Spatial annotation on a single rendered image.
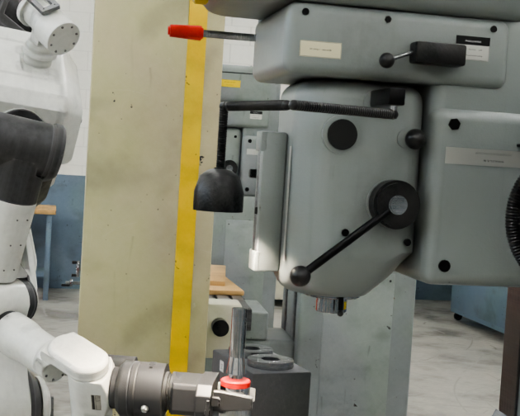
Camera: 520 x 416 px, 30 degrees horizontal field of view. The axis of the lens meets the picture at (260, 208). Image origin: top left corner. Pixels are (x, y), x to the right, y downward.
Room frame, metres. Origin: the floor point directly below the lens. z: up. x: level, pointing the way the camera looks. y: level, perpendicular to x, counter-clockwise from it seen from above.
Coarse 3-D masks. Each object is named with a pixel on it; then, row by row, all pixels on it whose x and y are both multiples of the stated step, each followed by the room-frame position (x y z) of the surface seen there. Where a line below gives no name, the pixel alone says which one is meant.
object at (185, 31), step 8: (168, 32) 1.54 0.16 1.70; (176, 32) 1.54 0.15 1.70; (184, 32) 1.54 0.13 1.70; (192, 32) 1.54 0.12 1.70; (200, 32) 1.54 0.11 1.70; (208, 32) 1.55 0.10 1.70; (216, 32) 1.55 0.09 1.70; (224, 32) 1.56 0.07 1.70; (232, 32) 1.56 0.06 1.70; (248, 40) 1.57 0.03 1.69
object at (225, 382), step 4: (228, 376) 1.52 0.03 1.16; (220, 380) 1.51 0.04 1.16; (224, 380) 1.50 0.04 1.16; (228, 380) 1.50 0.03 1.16; (244, 380) 1.51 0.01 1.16; (248, 380) 1.51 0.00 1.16; (220, 384) 1.50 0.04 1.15; (224, 384) 1.49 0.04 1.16; (228, 384) 1.49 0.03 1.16; (232, 384) 1.49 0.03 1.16; (236, 384) 1.49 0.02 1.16; (240, 384) 1.49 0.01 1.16; (244, 384) 1.49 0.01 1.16; (248, 384) 1.50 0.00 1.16; (232, 388) 1.49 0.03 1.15; (236, 388) 1.49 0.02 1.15; (240, 388) 1.49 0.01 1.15; (244, 388) 1.49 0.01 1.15
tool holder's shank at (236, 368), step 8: (232, 312) 1.51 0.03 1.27; (240, 312) 1.50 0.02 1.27; (232, 320) 1.50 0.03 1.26; (240, 320) 1.50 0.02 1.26; (232, 328) 1.50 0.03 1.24; (240, 328) 1.50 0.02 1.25; (232, 336) 1.50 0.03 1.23; (240, 336) 1.50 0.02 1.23; (232, 344) 1.50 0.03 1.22; (240, 344) 1.50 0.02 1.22; (232, 352) 1.50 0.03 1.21; (240, 352) 1.50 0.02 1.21; (232, 360) 1.50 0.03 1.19; (240, 360) 1.50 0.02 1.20; (232, 368) 1.50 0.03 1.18; (240, 368) 1.50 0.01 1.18; (232, 376) 1.50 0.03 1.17; (240, 376) 1.50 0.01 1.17
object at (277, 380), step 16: (224, 352) 1.95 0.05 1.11; (256, 352) 1.90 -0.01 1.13; (272, 352) 1.94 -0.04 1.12; (224, 368) 1.91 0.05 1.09; (256, 368) 1.82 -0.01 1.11; (272, 368) 1.81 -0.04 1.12; (288, 368) 1.83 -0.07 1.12; (256, 384) 1.78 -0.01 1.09; (272, 384) 1.79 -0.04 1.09; (288, 384) 1.80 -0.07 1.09; (304, 384) 1.82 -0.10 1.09; (256, 400) 1.78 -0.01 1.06; (272, 400) 1.79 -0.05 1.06; (288, 400) 1.81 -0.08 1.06; (304, 400) 1.82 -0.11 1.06
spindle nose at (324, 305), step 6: (318, 300) 1.49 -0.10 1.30; (324, 300) 1.48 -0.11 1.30; (330, 300) 1.48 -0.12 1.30; (336, 300) 1.48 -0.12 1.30; (318, 306) 1.49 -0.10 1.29; (324, 306) 1.48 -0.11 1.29; (330, 306) 1.48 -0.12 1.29; (336, 306) 1.48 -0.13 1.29; (324, 312) 1.48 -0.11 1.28; (330, 312) 1.48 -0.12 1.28; (336, 312) 1.48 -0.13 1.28
